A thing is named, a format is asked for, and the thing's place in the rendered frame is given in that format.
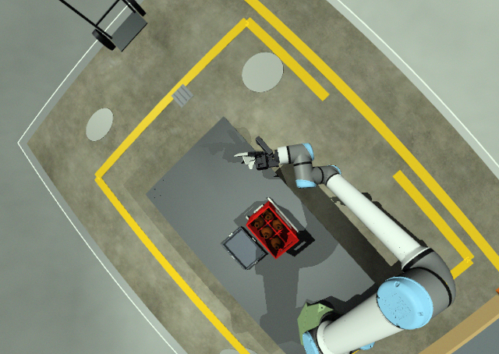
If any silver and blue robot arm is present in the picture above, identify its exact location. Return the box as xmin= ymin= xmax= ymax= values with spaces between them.
xmin=278 ymin=143 xmax=456 ymax=354

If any red crate with dividers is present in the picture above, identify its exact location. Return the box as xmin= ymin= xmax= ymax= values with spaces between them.
xmin=246 ymin=201 xmax=297 ymax=254

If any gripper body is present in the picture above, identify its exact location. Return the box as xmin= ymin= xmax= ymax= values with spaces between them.
xmin=254 ymin=150 xmax=279 ymax=171

